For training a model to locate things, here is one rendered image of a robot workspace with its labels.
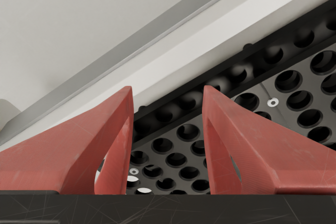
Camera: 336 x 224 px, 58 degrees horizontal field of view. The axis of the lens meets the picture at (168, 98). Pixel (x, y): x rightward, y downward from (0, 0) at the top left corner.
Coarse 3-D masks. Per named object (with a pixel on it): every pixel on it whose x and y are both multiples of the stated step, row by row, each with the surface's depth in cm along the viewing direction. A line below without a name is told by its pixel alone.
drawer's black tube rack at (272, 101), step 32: (288, 32) 17; (320, 32) 16; (224, 64) 18; (256, 64) 18; (288, 64) 15; (320, 64) 18; (192, 96) 19; (256, 96) 16; (288, 96) 15; (320, 96) 15; (160, 128) 21; (192, 128) 21; (288, 128) 17; (320, 128) 21; (160, 160) 18; (192, 160) 18; (160, 192) 20; (192, 192) 20
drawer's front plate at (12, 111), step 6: (0, 102) 25; (6, 102) 26; (0, 108) 25; (6, 108) 26; (12, 108) 26; (0, 114) 25; (6, 114) 25; (12, 114) 26; (0, 120) 24; (6, 120) 25; (0, 126) 24
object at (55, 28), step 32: (0, 0) 27; (32, 0) 27; (64, 0) 27; (96, 0) 27; (128, 0) 27; (160, 0) 27; (0, 32) 29; (32, 32) 29; (64, 32) 29; (96, 32) 29; (128, 32) 28; (0, 64) 31; (32, 64) 31; (64, 64) 31; (0, 96) 33; (32, 96) 33
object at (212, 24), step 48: (192, 0) 17; (240, 0) 14; (288, 0) 13; (144, 48) 17; (192, 48) 15; (240, 48) 21; (48, 96) 22; (96, 96) 16; (144, 96) 23; (0, 144) 21; (144, 192) 30
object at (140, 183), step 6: (102, 162) 19; (132, 174) 19; (138, 180) 20; (126, 186) 20; (132, 186) 20; (138, 186) 20; (144, 186) 20; (150, 186) 20; (126, 192) 20; (132, 192) 20; (138, 192) 21; (150, 192) 21; (156, 192) 20
